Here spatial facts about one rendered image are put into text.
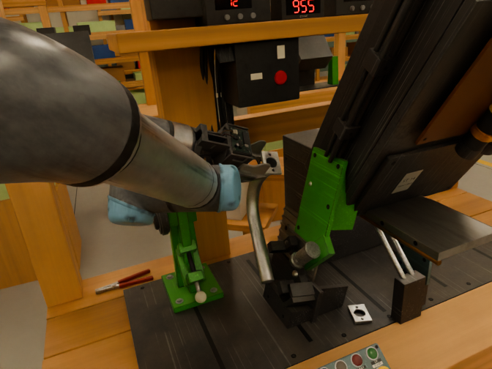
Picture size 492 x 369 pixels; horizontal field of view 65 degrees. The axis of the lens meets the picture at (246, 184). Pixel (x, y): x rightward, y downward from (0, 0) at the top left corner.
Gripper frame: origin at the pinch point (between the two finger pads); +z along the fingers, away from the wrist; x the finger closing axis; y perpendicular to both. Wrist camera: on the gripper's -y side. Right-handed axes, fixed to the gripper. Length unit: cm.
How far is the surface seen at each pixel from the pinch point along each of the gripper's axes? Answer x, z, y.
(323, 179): -5.4, 9.4, 7.5
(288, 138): 15.9, 17.2, -7.6
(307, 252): -19.4, 7.3, 0.3
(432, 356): -43, 28, 9
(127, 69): 627, 198, -650
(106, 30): 510, 90, -446
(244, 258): -11.2, 15.6, -33.5
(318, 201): -9.1, 10.1, 4.2
